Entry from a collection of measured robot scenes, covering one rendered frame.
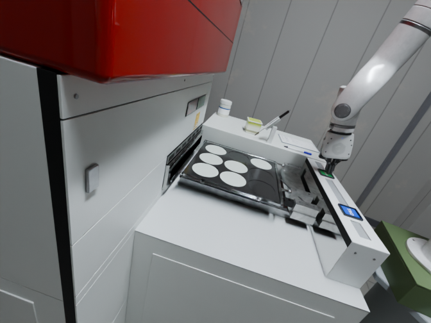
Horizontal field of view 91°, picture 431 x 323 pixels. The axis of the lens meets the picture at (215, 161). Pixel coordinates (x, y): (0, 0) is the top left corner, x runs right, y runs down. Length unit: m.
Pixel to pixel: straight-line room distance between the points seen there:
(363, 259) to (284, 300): 0.23
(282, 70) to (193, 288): 2.24
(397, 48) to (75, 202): 0.87
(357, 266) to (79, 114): 0.69
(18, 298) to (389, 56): 1.08
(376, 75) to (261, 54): 1.84
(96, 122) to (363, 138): 2.58
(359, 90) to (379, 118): 1.90
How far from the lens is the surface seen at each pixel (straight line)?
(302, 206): 0.78
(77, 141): 0.31
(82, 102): 0.30
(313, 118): 2.57
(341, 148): 0.93
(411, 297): 0.82
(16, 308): 0.65
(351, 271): 0.72
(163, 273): 0.70
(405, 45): 0.87
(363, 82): 0.81
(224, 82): 2.65
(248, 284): 0.66
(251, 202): 0.80
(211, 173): 0.77
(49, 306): 0.58
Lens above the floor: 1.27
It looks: 26 degrees down
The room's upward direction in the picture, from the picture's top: 16 degrees clockwise
